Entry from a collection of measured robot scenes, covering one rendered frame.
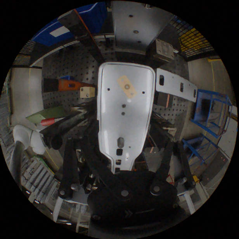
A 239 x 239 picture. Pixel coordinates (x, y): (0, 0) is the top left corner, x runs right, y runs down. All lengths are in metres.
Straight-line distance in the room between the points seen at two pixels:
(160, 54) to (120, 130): 0.34
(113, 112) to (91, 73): 0.43
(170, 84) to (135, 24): 0.26
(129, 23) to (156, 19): 0.06
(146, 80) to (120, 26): 0.21
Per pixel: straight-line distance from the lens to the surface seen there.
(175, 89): 0.38
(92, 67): 0.66
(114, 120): 0.31
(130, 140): 0.36
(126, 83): 0.28
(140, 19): 0.23
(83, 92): 0.25
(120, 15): 0.22
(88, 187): 0.50
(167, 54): 0.32
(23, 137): 0.77
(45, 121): 0.28
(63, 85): 0.20
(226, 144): 8.08
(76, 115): 0.23
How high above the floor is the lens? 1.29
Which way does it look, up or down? 69 degrees down
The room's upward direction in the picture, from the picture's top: 178 degrees counter-clockwise
